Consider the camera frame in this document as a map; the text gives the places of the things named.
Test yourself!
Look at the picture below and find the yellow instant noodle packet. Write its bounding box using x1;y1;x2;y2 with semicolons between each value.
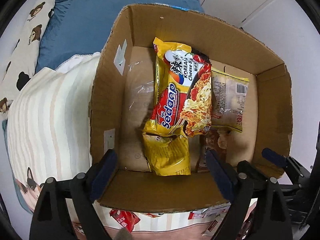
142;37;213;138

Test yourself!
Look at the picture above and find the striped cat print blanket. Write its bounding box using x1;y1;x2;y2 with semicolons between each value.
7;52;260;240

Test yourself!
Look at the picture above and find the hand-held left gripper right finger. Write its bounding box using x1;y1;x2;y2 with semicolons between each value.
205;149;293;240

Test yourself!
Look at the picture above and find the light blue bed sheet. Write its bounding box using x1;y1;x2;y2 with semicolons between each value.
2;119;34;214

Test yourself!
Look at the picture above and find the brown cardboard box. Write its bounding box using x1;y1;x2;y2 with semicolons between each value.
90;3;293;212

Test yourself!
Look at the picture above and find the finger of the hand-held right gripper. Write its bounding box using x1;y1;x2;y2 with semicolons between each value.
261;148;312;180
237;160;272;181

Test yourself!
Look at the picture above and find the yellow crinkled snack packet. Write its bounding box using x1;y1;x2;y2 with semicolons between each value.
142;131;192;177

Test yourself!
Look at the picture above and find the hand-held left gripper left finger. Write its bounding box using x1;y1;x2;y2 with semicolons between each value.
29;149;118;240

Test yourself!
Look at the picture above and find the white box with red label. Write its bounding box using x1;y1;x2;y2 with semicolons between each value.
200;203;232;218

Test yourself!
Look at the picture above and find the bear print pillow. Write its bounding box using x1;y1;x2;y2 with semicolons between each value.
0;0;55;117

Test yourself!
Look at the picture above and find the white red snack packet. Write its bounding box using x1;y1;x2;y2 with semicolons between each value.
202;217;225;236

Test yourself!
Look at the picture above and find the clear yellow barcode snack packet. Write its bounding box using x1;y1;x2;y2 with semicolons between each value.
210;66;250;133

